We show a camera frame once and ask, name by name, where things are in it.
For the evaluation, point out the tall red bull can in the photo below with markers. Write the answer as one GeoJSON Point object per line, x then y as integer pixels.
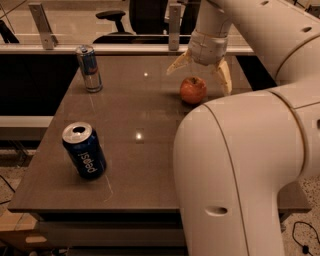
{"type": "Point", "coordinates": [89, 68]}

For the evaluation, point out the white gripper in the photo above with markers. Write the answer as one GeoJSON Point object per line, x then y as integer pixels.
{"type": "Point", "coordinates": [208, 50]}

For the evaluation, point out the blue pepsi can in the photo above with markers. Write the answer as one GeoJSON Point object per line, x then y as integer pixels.
{"type": "Point", "coordinates": [81, 142]}

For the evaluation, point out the red apple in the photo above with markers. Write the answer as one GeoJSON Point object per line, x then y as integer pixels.
{"type": "Point", "coordinates": [193, 90]}

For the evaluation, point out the metal glass bracket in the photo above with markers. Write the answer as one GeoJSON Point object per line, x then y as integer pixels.
{"type": "Point", "coordinates": [174, 26]}
{"type": "Point", "coordinates": [48, 39]}

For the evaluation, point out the middle metal glass bracket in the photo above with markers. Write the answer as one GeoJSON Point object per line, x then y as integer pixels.
{"type": "Point", "coordinates": [174, 26]}

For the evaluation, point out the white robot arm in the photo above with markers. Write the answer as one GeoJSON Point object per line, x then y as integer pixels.
{"type": "Point", "coordinates": [234, 154]}

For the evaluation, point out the black office chair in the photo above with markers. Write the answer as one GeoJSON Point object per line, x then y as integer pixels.
{"type": "Point", "coordinates": [148, 23]}

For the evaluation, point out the cardboard box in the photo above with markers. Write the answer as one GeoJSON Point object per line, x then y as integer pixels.
{"type": "Point", "coordinates": [21, 231]}

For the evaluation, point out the left metal glass bracket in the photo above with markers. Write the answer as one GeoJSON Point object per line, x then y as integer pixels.
{"type": "Point", "coordinates": [48, 39]}

